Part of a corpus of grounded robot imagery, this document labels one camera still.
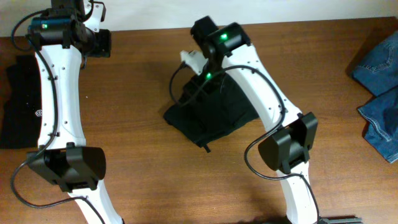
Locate black pants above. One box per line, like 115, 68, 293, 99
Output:
163, 74, 259, 152

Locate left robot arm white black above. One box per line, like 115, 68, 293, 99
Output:
28, 2, 124, 223

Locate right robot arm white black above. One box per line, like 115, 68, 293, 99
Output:
181, 16, 320, 223

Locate folded black shirt with logo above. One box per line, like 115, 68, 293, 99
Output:
1, 55, 42, 149

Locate blue denim jeans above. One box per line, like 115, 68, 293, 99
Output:
351, 32, 397, 164

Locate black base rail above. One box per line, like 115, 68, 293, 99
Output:
318, 218, 363, 224

